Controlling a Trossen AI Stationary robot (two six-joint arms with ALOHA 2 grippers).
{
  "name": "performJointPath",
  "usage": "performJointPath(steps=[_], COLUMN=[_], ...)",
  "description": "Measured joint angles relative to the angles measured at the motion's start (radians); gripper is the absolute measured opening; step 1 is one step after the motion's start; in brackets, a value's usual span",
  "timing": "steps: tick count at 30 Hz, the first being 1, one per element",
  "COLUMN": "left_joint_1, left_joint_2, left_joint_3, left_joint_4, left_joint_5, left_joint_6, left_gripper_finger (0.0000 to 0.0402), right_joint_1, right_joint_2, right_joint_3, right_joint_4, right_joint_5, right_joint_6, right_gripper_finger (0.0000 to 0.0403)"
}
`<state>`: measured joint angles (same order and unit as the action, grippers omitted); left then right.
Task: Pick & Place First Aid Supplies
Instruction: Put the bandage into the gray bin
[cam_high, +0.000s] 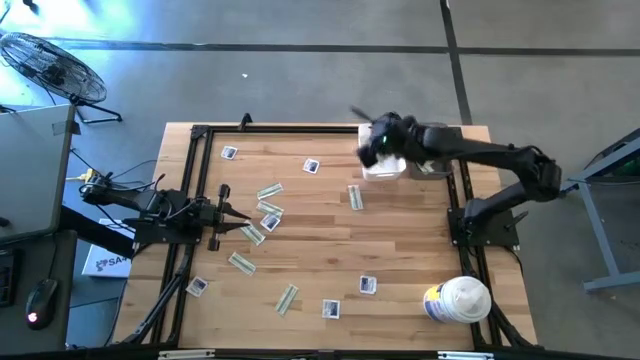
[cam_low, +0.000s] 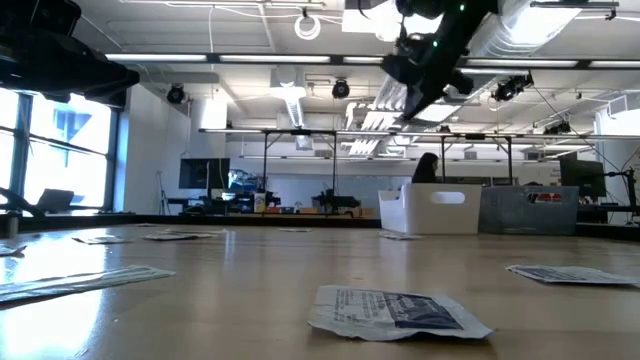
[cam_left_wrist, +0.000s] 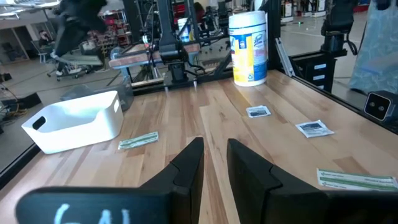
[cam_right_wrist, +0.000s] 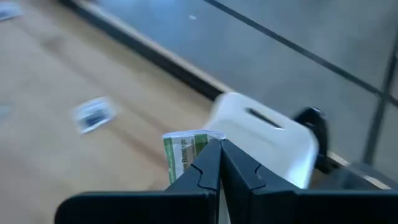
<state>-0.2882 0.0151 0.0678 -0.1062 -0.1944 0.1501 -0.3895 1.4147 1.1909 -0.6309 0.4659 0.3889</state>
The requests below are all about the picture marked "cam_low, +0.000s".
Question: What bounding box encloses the white plastic bin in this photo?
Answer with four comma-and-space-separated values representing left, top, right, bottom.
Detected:
378, 182, 483, 236

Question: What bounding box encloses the silver corrugated air duct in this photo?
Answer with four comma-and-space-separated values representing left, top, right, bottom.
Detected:
469, 0, 584, 57

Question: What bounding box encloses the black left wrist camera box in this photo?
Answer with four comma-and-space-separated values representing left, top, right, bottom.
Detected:
0, 0, 82, 37

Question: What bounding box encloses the grey translucent plastic bin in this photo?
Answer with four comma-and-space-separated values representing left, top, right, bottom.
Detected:
478, 185, 580, 237

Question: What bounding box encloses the open laptop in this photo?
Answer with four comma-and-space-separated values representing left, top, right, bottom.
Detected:
36, 188, 76, 214

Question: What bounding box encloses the black curved cable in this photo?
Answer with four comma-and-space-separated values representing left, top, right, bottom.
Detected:
0, 186, 46, 219

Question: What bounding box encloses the black computer monitor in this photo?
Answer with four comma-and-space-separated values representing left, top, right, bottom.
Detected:
178, 157, 232, 191
558, 157, 608, 199

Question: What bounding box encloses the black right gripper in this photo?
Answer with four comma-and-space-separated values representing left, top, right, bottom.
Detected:
382, 19, 474, 121

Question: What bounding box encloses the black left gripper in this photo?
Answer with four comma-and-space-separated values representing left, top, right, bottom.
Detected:
0, 29, 141, 107

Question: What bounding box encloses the person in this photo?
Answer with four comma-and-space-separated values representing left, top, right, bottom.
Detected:
411, 151, 441, 185

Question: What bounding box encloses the white ventilation duct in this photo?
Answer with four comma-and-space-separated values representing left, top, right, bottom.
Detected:
269, 66, 307, 129

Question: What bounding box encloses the black background rig frame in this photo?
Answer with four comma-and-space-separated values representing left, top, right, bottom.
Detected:
262, 128, 337, 216
439, 133, 514, 186

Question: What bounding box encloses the black overhead rig camera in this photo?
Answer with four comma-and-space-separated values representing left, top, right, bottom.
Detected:
491, 71, 535, 103

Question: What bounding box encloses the white cable coil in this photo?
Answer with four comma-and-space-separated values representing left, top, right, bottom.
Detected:
293, 13, 323, 42

